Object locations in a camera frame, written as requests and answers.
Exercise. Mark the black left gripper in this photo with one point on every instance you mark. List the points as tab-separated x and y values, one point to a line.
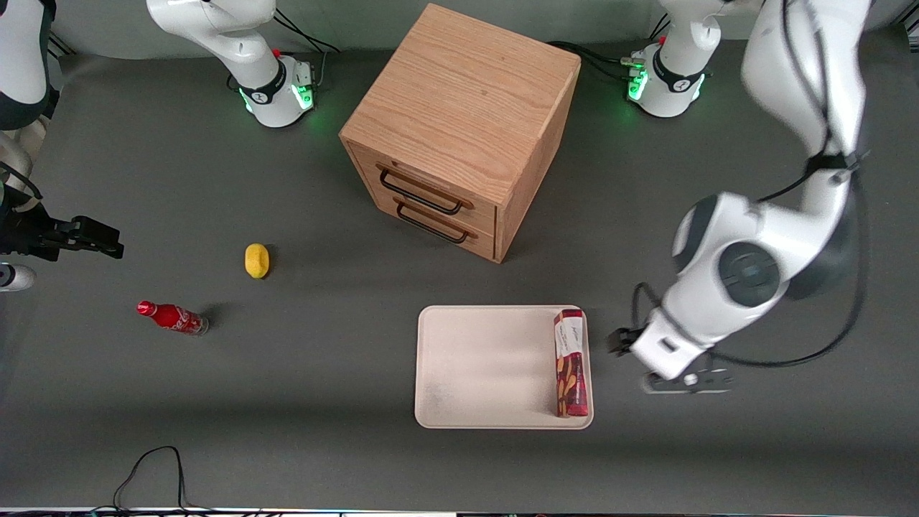
619	340

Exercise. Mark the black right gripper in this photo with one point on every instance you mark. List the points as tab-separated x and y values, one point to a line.
29	238

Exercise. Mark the red cookie box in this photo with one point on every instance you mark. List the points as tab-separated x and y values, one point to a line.
571	366

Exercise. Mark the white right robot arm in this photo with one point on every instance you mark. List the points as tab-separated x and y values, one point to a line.
244	43

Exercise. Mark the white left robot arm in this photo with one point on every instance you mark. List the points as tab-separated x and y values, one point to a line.
747	273

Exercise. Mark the white rectangular tray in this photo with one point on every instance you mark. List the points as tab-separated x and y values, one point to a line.
488	366

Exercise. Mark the red cola bottle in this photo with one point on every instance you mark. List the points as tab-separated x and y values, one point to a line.
172	317

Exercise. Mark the yellow lemon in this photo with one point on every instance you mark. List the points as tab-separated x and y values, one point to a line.
257	260

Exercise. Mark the wooden drawer cabinet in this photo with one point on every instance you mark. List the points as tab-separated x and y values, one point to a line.
467	93

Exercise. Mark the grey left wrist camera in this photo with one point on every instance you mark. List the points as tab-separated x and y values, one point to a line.
689	381

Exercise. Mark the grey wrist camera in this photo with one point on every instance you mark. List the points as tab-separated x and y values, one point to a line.
14	277
689	381

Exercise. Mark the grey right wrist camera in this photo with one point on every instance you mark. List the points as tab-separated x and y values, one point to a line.
14	277

